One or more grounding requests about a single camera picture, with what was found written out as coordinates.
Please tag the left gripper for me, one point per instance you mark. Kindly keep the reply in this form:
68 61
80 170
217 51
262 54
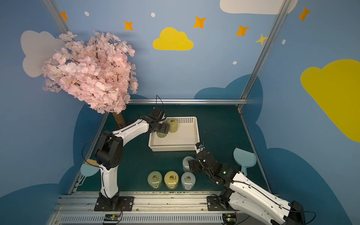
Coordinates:
161 126

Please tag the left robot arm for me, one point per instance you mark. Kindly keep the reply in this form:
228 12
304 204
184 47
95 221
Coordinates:
110 155

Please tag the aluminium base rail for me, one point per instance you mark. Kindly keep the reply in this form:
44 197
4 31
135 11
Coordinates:
148 208

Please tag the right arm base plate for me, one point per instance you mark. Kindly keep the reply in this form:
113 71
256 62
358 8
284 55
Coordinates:
216 203

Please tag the yellow canister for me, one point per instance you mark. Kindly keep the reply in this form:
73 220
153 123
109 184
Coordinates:
173 125
171 180

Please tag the white perforated plastic basket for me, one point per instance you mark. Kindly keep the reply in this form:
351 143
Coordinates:
184 139

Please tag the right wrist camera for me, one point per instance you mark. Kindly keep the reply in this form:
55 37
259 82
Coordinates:
199 147

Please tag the light blue dustpan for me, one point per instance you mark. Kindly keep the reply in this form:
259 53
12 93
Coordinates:
245 159

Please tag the pink cherry blossom tree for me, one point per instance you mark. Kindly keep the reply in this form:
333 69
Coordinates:
98 72

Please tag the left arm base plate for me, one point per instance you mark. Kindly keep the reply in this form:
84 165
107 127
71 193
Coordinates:
115 204

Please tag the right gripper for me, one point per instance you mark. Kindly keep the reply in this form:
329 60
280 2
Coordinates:
195 165

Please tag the blue hand brush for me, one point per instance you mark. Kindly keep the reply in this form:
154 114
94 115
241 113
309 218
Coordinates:
88 169

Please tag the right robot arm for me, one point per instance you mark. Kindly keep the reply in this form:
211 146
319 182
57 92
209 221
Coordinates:
241 194

